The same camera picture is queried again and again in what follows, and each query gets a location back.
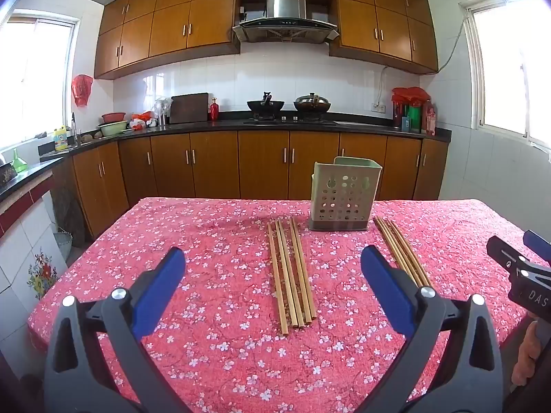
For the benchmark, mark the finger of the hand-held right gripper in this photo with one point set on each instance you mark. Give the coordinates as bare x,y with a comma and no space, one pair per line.
538,245
506,254

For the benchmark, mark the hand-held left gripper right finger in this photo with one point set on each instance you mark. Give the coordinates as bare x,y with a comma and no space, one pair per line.
385,284

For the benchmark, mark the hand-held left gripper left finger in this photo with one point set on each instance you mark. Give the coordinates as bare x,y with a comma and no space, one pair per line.
159,284

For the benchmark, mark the green perforated chopstick holder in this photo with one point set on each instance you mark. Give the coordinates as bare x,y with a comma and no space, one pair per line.
344,198

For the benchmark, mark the person's right hand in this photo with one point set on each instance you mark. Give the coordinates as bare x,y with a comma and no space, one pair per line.
526,359

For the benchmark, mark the red floral tablecloth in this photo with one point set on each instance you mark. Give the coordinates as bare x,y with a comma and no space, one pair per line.
215,266

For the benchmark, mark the metal bucket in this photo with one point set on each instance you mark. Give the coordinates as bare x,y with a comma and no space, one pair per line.
63,245

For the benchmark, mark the wooden base cabinets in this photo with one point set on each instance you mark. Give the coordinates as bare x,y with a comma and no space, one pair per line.
215,167

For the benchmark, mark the black kitchen countertop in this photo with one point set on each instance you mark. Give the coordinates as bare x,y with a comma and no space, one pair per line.
344,128

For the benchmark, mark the green box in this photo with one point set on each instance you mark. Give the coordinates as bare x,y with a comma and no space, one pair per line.
415,119

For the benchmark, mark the green basin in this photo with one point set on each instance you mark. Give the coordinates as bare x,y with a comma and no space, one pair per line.
112,129

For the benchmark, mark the red and white bags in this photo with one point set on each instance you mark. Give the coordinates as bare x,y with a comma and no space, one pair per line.
142,120

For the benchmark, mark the dark bottles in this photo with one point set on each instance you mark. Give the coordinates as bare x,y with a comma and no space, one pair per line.
398,114

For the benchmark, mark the red basin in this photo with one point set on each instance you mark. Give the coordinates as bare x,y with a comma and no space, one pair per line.
113,117

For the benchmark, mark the yellow detergent bottle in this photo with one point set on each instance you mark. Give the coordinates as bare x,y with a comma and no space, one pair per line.
61,140

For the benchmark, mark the metal faucet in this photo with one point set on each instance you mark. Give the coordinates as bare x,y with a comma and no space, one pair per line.
74,129

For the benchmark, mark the dark cutting board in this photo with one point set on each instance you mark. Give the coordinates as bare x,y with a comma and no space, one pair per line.
189,108

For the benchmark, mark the red bottle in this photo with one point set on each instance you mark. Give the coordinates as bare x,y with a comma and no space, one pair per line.
214,111

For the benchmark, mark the dark tin box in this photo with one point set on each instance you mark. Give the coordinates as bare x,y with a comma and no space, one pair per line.
7,175

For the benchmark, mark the red bag over bottles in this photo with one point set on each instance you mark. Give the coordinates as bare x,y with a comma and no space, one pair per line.
409,93

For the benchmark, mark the gas stove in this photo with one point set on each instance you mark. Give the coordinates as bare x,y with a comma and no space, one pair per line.
290,121

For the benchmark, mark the wok with lid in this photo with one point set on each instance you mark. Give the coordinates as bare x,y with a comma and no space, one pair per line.
312,103

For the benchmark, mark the black open wok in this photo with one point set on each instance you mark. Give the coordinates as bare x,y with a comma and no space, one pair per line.
265,105

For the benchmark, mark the hanging red plastic bag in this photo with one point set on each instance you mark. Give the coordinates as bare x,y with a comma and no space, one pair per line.
81,90

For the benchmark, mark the window beside sink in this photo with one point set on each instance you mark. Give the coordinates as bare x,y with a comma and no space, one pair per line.
34,81

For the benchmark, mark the steel range hood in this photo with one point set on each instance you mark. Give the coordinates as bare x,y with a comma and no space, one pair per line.
284,17

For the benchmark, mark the wall power outlet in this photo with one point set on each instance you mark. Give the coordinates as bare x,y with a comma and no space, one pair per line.
378,107

